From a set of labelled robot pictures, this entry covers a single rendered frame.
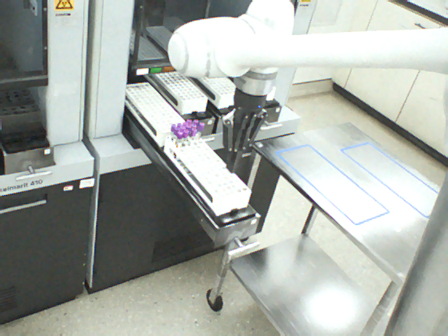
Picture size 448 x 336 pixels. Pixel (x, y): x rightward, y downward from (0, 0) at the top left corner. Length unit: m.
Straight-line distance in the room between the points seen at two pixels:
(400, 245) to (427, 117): 2.28
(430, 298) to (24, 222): 1.18
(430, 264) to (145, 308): 1.49
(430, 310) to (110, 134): 1.13
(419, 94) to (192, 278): 2.12
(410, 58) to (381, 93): 2.94
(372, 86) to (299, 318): 2.35
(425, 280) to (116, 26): 1.03
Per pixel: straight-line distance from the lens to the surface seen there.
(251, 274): 1.88
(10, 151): 1.41
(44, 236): 1.65
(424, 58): 0.83
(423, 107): 3.60
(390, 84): 3.72
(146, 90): 1.63
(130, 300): 2.07
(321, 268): 2.01
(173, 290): 2.12
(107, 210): 1.68
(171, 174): 1.37
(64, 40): 1.38
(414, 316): 0.75
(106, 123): 1.56
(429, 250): 0.70
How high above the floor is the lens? 1.64
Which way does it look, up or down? 34 degrees down
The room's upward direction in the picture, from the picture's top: 11 degrees clockwise
